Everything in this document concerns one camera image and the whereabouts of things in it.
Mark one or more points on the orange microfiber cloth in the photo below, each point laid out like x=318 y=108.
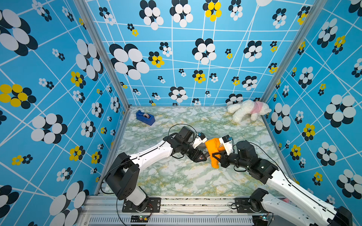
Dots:
x=214 y=146

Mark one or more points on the aluminium front rail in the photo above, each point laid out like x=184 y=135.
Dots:
x=174 y=211

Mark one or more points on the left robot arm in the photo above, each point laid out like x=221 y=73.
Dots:
x=122 y=177

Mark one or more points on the blue tape dispenser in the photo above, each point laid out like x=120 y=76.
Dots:
x=145 y=118

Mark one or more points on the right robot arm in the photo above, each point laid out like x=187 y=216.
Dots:
x=304 y=209

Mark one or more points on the white plush dog toy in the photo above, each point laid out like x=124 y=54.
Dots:
x=248 y=107

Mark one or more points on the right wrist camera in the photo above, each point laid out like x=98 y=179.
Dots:
x=227 y=143

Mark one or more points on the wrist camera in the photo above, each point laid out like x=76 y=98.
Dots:
x=200 y=139
x=227 y=143

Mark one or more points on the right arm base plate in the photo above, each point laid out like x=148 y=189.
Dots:
x=247 y=205

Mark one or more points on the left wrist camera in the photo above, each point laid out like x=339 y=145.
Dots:
x=200 y=139

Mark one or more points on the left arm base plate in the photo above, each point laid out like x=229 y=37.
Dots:
x=149 y=205

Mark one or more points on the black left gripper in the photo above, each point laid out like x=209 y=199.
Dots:
x=199 y=153

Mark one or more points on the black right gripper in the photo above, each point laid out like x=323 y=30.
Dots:
x=223 y=159

